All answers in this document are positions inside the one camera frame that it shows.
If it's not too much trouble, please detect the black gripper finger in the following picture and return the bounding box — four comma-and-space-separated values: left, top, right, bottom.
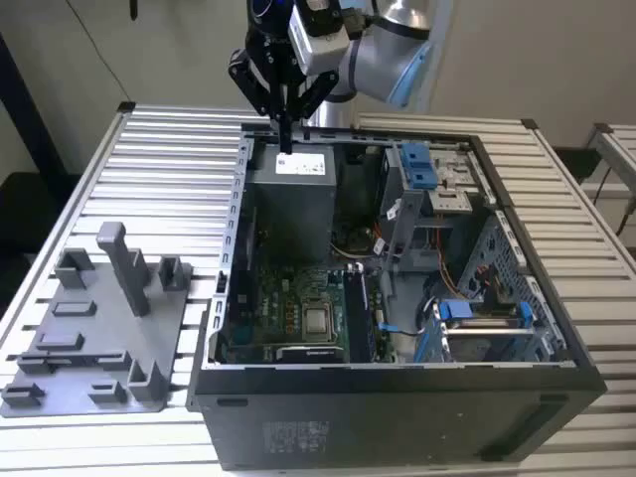
284, 69, 341, 154
228, 48, 287, 154

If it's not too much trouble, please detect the grey power supply unit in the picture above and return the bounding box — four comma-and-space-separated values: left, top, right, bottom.
245, 143, 340, 265

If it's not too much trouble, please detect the small blue disk carrier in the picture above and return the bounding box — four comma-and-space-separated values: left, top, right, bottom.
399, 141, 440, 192

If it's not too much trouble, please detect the grey metal disk bay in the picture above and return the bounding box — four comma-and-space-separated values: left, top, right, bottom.
379, 140, 499, 272

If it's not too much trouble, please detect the green motherboard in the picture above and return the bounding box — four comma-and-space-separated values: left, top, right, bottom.
218, 265, 398, 365

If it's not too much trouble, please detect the silver CPU in socket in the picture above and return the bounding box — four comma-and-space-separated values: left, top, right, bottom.
301, 306, 334, 345

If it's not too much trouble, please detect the black graphics card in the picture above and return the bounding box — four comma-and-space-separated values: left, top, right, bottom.
267, 344, 348, 365

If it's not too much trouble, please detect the blue disk carrier with disk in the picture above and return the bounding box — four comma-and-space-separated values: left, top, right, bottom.
414, 297, 551, 365

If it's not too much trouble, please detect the grey parts rack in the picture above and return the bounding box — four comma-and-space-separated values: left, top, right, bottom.
0, 222, 195, 417

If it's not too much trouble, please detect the black open PC case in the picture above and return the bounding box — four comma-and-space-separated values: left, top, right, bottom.
186, 121, 608, 472

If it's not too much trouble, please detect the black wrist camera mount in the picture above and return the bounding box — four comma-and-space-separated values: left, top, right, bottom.
301, 0, 372, 41

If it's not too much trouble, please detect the thin black wall wire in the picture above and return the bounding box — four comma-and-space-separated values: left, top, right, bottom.
74, 0, 136, 104

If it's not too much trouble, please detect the yellow and white wire bundle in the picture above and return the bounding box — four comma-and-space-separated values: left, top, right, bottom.
329, 226, 382, 260

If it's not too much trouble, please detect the orange wire bundle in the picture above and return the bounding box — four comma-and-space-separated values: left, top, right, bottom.
427, 224, 472, 300

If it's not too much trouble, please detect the black stand frame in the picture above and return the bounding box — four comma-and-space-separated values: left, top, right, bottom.
0, 32, 83, 272

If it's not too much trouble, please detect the black wire with blue plug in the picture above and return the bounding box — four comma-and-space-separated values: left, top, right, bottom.
377, 320, 431, 339

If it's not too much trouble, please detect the aluminium side table frame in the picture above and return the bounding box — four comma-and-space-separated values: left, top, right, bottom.
578, 121, 636, 203

